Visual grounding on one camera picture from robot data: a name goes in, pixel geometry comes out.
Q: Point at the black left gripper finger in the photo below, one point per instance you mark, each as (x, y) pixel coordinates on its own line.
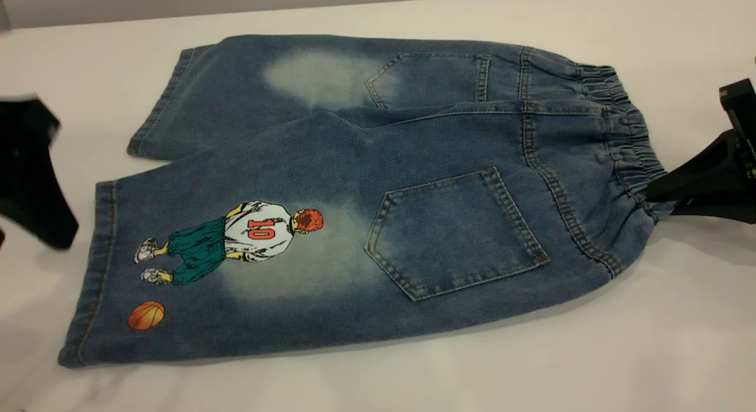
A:
(29, 176)

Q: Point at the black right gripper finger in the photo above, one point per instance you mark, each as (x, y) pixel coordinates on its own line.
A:
(714, 173)
(726, 208)

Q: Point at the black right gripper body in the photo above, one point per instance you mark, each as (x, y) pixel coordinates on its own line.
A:
(743, 108)

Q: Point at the blue denim shorts with print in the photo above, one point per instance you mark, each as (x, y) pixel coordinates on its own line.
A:
(331, 164)

